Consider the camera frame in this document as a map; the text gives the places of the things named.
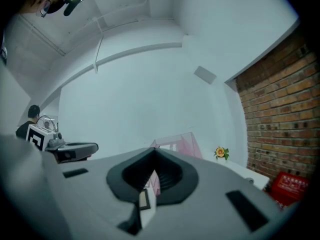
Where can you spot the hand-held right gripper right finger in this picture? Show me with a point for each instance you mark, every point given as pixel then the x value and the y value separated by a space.
pixel 205 209

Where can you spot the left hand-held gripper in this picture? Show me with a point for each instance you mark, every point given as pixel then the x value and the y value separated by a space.
pixel 37 137

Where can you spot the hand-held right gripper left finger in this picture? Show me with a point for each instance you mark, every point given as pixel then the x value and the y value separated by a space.
pixel 82 196

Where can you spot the pink acrylic drawer organizer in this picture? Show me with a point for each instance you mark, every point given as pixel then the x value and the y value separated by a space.
pixel 187 144

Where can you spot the small orange flower pot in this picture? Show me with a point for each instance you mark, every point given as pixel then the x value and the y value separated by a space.
pixel 220 152

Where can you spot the red fire equipment box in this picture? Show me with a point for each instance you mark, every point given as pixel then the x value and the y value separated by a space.
pixel 290 189

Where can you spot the black picture frame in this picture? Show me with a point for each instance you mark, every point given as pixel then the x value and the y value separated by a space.
pixel 144 200

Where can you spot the white wall conduit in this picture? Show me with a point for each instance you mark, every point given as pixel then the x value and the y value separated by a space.
pixel 98 46

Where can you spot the grey wall vent panel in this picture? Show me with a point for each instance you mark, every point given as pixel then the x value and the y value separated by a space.
pixel 205 74

